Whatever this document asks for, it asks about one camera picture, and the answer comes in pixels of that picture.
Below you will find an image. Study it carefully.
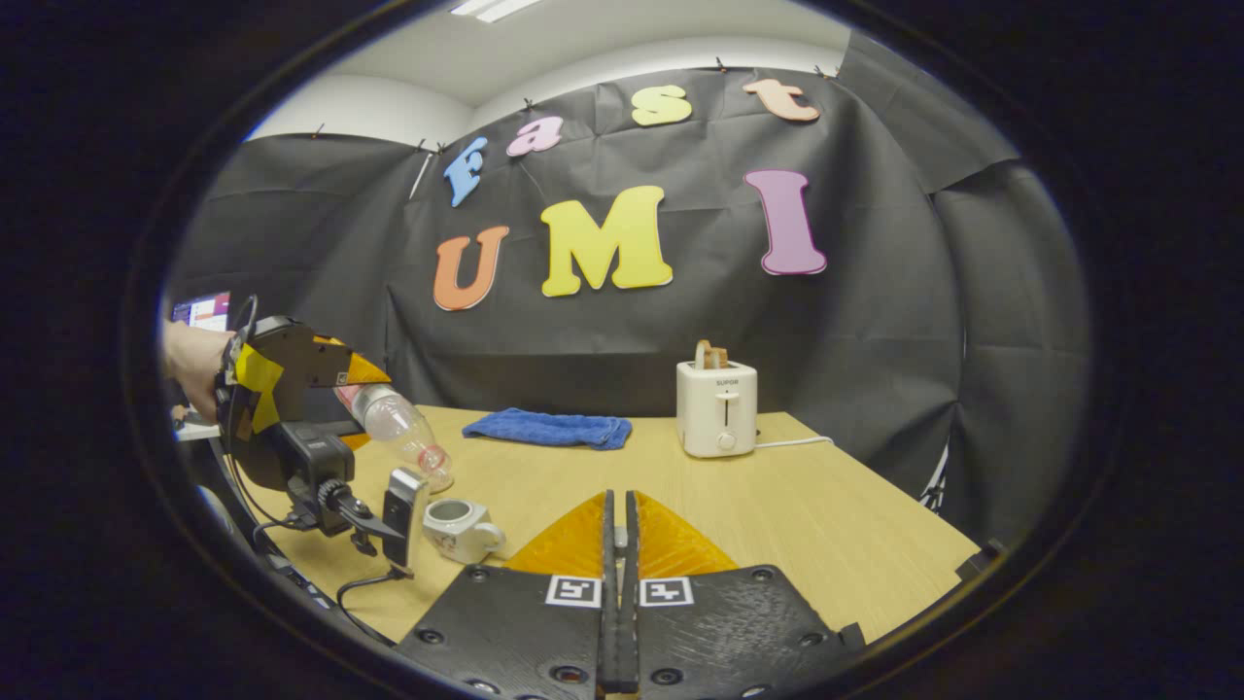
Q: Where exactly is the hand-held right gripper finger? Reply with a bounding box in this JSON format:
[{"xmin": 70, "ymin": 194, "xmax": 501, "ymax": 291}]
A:
[
  {"xmin": 623, "ymin": 489, "xmax": 868, "ymax": 700},
  {"xmin": 394, "ymin": 489, "xmax": 618, "ymax": 700}
]

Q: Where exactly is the clear plastic water bottle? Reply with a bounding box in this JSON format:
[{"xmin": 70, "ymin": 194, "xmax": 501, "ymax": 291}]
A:
[{"xmin": 335, "ymin": 383, "xmax": 456, "ymax": 494}]

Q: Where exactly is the white teacup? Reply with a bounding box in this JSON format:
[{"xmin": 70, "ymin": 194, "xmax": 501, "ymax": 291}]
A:
[{"xmin": 423, "ymin": 498, "xmax": 507, "ymax": 565}]

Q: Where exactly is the computer monitor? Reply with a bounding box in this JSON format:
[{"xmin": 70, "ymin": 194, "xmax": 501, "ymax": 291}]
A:
[{"xmin": 172, "ymin": 292, "xmax": 232, "ymax": 333}]

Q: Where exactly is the blue towel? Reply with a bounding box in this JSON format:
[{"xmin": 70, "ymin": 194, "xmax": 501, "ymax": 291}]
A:
[{"xmin": 462, "ymin": 407, "xmax": 634, "ymax": 451}]

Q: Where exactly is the white toaster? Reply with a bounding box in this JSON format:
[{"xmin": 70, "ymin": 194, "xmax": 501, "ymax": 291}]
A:
[{"xmin": 676, "ymin": 360, "xmax": 758, "ymax": 459}]

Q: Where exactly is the ceiling light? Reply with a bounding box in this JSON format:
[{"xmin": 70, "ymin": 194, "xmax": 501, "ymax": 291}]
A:
[{"xmin": 449, "ymin": 0, "xmax": 541, "ymax": 23}]

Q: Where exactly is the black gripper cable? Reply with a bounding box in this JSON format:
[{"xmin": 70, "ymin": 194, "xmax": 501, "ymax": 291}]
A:
[{"xmin": 335, "ymin": 567, "xmax": 414, "ymax": 645}]

